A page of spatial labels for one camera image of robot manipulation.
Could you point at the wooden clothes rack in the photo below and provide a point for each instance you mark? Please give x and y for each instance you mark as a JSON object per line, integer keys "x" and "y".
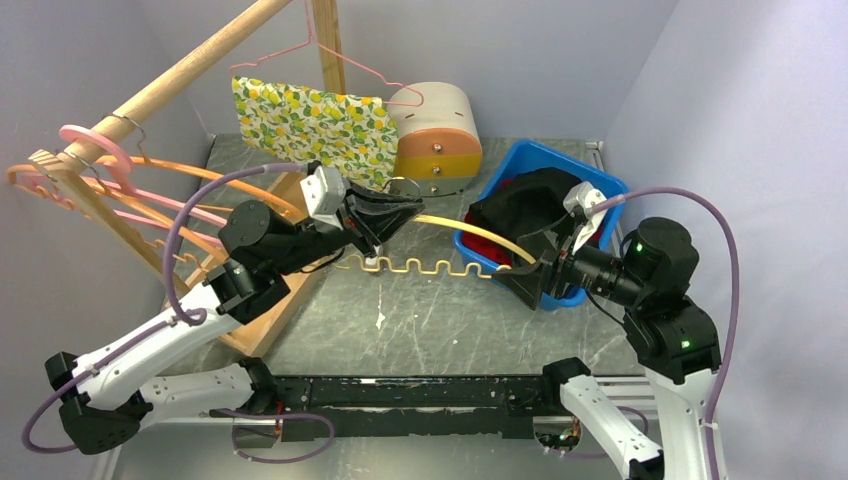
{"x": 65, "y": 167}

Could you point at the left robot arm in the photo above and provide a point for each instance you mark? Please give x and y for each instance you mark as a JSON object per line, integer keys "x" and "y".
{"x": 107, "y": 396}

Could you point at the blue plastic bin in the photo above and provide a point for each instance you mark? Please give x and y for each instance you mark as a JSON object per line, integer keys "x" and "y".
{"x": 527, "y": 155}

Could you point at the orange wavy hanger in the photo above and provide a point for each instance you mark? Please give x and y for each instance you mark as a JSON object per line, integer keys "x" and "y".
{"x": 130, "y": 236}

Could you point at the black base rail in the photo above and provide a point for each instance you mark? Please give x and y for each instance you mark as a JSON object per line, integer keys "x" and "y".
{"x": 510, "y": 406}

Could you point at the lemon print cloth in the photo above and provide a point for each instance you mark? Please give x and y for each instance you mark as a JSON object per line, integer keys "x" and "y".
{"x": 300, "y": 124}

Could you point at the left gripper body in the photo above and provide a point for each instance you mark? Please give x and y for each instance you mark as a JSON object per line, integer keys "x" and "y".
{"x": 347, "y": 219}

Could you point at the pink plastic hanger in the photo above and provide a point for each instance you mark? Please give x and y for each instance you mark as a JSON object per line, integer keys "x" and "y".
{"x": 119, "y": 165}

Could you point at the black garment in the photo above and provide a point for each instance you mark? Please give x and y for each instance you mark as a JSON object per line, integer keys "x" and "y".
{"x": 527, "y": 203}

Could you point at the yellow hanger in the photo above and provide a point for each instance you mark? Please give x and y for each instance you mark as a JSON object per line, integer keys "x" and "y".
{"x": 384, "y": 264}

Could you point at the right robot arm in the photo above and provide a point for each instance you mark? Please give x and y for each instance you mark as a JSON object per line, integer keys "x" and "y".
{"x": 676, "y": 343}

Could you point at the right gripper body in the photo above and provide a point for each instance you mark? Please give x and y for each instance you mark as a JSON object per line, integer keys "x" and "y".
{"x": 566, "y": 260}

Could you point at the round cream drawer box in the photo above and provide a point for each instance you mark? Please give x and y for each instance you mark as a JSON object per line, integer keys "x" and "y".
{"x": 439, "y": 150}

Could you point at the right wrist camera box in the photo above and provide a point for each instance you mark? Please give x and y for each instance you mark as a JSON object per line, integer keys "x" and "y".
{"x": 579, "y": 203}

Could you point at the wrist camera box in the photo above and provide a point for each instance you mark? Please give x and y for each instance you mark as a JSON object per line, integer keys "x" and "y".
{"x": 324, "y": 191}
{"x": 579, "y": 203}

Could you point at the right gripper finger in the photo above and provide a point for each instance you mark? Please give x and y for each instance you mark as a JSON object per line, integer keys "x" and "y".
{"x": 526, "y": 282}
{"x": 537, "y": 232}

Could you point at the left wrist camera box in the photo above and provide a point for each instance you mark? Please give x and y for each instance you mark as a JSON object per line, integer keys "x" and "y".
{"x": 324, "y": 191}

